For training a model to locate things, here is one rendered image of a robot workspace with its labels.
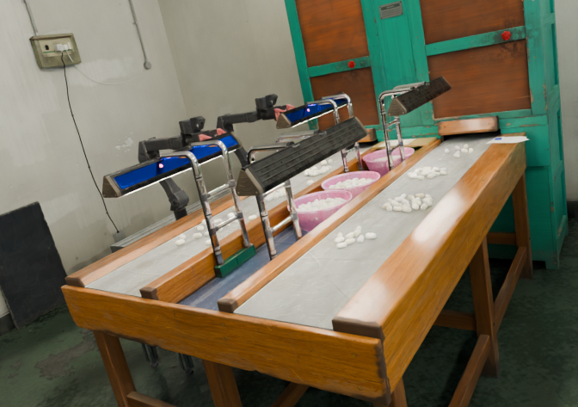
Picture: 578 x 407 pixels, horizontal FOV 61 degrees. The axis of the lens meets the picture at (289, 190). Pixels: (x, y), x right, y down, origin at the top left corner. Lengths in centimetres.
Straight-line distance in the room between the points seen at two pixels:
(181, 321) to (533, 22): 204
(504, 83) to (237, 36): 236
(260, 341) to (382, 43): 198
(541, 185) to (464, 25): 90
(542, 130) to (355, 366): 184
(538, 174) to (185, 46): 317
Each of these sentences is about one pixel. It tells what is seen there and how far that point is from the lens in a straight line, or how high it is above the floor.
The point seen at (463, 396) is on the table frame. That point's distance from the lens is 182.
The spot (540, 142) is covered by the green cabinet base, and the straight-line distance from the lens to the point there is 272.
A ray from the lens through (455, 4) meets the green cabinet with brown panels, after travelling 273.
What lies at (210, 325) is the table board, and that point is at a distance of 139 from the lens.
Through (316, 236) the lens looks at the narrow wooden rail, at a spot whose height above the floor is 76.
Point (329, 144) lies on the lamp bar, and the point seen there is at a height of 107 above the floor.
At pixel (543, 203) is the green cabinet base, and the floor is 37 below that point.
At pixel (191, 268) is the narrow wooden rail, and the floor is 75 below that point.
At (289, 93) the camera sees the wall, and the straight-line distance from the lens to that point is 408.
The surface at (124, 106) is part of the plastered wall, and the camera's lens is 436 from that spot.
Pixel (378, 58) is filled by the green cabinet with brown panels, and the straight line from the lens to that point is 287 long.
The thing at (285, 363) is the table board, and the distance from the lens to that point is 127.
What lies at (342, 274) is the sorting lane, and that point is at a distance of 140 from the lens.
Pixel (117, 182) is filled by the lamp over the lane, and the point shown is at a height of 108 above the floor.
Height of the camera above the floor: 134
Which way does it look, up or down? 15 degrees down
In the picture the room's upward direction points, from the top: 12 degrees counter-clockwise
